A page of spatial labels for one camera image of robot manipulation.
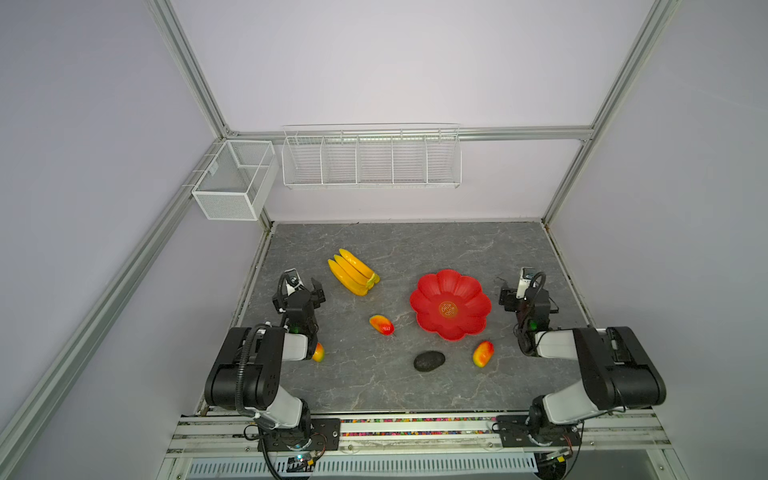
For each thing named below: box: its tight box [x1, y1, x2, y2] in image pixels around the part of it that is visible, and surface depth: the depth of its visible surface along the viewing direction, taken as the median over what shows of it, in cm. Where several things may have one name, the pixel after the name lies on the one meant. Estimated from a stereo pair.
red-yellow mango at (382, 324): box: [369, 314, 395, 336], surface depth 91 cm
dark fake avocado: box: [413, 350, 446, 372], surface depth 84 cm
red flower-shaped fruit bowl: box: [410, 269, 492, 341], surface depth 98 cm
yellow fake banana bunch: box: [328, 248, 381, 297], surface depth 104 cm
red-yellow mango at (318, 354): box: [312, 342, 325, 363], surface depth 87 cm
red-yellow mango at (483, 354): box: [473, 340, 495, 368], surface depth 85 cm
